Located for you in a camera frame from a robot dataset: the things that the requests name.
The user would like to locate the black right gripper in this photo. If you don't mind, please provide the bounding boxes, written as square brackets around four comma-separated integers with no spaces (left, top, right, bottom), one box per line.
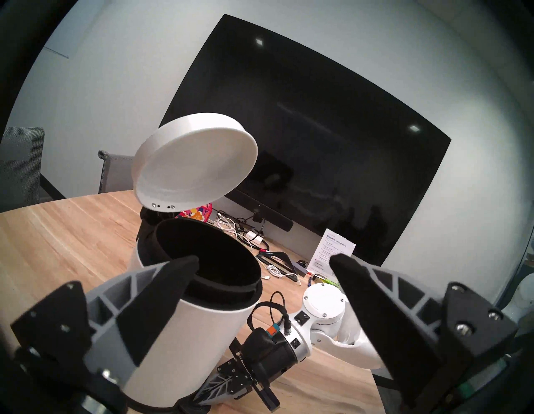
[193,333,300,413]

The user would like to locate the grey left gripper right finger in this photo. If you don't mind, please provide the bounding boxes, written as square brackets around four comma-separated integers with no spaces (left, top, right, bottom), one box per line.
[329,253,519,414]

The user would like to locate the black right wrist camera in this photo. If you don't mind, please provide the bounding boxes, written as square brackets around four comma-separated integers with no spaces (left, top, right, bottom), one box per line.
[243,327,279,350]

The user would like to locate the grey mesh office chair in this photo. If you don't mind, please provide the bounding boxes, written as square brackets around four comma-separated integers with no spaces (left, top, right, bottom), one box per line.
[97,150,136,194]
[0,127,45,213]

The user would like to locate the black triangular stand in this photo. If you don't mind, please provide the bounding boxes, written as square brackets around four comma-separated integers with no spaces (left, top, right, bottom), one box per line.
[255,250,299,277]

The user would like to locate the large black wall television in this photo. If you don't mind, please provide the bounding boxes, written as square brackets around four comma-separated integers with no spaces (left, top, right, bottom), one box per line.
[160,13,452,268]

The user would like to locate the pink patterned tissue box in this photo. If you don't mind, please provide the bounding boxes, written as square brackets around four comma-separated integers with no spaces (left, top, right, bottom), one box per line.
[176,203,214,222]

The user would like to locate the white paper sign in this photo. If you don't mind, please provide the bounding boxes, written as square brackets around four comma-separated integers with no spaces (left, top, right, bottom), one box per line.
[310,228,357,279]

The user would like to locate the black cable tangle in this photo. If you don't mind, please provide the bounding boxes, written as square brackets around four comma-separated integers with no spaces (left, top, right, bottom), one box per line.
[234,211,272,251]

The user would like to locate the long white charging cable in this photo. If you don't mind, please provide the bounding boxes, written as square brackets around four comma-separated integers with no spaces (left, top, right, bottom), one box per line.
[213,213,251,242]

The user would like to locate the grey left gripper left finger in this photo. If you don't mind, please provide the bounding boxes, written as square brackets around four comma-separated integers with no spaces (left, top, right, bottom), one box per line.
[12,255,201,389]

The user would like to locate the white trash can lid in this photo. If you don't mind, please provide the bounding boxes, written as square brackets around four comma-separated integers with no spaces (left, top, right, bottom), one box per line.
[132,112,259,214]

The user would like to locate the coiled white cable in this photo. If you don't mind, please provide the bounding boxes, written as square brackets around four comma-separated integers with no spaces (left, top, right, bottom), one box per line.
[261,264,302,288]

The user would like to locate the black right wrist cables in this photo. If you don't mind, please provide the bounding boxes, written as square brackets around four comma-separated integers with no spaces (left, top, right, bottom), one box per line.
[246,290,293,336]

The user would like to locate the white pedal trash can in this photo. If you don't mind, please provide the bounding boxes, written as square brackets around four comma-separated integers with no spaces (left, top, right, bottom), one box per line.
[124,207,264,410]

